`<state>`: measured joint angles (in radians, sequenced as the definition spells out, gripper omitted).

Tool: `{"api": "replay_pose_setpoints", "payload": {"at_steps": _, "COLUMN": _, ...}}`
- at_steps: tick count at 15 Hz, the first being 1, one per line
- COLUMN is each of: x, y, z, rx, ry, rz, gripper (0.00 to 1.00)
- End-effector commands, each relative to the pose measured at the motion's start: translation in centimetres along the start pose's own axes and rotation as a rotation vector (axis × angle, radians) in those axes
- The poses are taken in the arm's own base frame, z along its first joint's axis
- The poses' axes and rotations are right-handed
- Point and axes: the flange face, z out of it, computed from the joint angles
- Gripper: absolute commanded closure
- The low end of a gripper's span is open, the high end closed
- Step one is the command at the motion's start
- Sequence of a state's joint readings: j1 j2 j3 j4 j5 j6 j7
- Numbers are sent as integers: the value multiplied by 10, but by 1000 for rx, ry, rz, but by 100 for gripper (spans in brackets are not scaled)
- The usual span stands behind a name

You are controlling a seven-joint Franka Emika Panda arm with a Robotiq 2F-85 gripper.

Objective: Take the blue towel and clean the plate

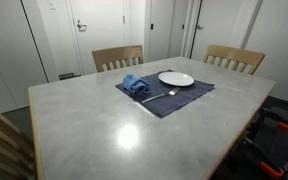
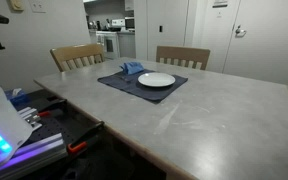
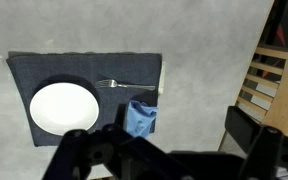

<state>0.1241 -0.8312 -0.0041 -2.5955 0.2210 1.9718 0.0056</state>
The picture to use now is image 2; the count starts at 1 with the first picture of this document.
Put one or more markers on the white door sign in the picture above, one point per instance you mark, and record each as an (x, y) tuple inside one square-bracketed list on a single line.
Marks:
[(220, 4)]

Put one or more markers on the white round plate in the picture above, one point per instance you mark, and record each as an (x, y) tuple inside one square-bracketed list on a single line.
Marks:
[(156, 80)]

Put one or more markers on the black coffee maker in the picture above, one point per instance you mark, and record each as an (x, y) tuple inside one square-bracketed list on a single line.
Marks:
[(98, 26)]

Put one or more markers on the small black wall switch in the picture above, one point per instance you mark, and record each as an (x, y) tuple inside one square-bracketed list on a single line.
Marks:
[(160, 29)]

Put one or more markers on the blue towel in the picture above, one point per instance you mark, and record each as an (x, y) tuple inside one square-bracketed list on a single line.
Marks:
[(132, 67)]

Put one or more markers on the dark blue cloth placemat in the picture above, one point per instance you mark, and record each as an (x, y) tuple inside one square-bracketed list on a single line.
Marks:
[(150, 95)]

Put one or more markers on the beige wall thermostat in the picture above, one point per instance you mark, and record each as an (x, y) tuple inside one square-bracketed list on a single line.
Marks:
[(17, 4)]

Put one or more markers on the stacked aluminium extrusion blocks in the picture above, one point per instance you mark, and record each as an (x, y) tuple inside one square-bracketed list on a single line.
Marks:
[(29, 115)]

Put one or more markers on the light wooden slat-back chair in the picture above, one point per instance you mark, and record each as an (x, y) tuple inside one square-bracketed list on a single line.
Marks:
[(184, 52), (77, 51)]

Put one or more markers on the white kitchen wall cabinet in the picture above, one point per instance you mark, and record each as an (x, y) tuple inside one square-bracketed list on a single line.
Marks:
[(129, 5)]

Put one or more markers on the grey kitchen base cabinet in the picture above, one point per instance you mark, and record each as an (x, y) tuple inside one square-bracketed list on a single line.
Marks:
[(127, 45)]

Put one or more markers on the black perforated breadboard plate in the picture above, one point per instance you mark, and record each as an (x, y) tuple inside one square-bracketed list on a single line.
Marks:
[(60, 128)]

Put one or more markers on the microwave oven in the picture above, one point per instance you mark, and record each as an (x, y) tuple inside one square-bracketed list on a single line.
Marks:
[(129, 24)]

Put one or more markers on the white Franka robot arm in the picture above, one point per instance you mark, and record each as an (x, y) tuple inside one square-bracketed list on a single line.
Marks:
[(4, 123)]

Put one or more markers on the white kitchen stove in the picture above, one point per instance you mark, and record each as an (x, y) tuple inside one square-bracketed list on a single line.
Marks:
[(112, 45)]

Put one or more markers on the blue tissue box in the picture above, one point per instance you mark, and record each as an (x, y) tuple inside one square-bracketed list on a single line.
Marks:
[(17, 99)]

